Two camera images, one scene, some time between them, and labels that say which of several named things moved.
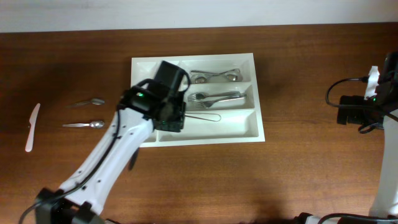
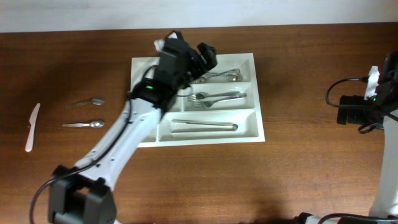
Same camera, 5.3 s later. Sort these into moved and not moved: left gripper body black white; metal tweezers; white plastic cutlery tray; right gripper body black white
Moved: left gripper body black white; metal tweezers
Not moved: right gripper body black white; white plastic cutlery tray
